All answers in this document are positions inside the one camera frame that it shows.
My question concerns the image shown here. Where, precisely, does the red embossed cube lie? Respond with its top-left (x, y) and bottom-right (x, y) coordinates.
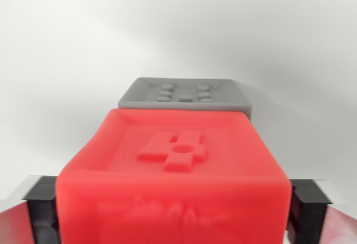
top-left (55, 108), bottom-right (293, 244)

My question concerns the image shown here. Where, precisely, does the grey embossed cube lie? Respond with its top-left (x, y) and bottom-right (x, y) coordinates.
top-left (118, 77), bottom-right (253, 122)

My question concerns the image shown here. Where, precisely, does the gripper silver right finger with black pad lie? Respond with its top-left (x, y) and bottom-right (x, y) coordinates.
top-left (283, 179), bottom-right (357, 244)

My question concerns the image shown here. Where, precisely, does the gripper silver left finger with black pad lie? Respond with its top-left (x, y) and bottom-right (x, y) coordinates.
top-left (0, 175), bottom-right (61, 244)

